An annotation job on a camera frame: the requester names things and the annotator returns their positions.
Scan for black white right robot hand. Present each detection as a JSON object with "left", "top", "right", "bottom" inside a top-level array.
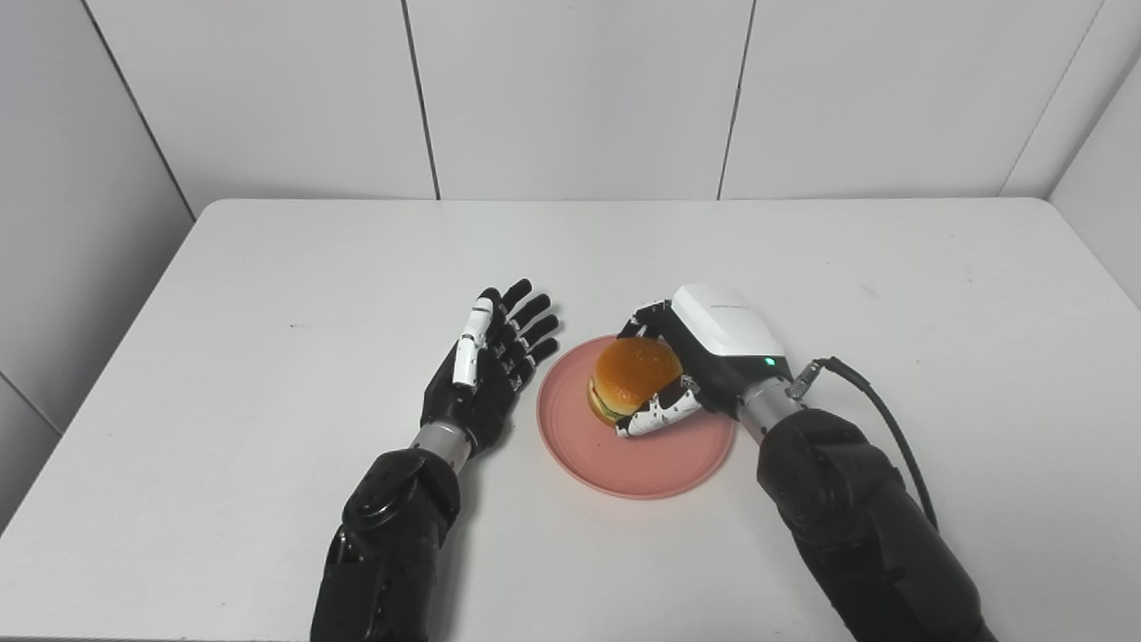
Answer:
[{"left": 614, "top": 284, "right": 793, "bottom": 439}]

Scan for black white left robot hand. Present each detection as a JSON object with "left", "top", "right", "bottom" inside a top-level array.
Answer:
[{"left": 420, "top": 278, "right": 561, "bottom": 458}]

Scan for toy hamburger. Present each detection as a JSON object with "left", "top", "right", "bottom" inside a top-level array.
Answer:
[{"left": 587, "top": 337, "right": 685, "bottom": 425}]

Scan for pink round plate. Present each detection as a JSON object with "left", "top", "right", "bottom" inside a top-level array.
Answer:
[{"left": 536, "top": 335, "right": 738, "bottom": 500}]

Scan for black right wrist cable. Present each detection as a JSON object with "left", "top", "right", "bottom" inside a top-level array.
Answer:
[{"left": 785, "top": 356, "right": 940, "bottom": 532}]

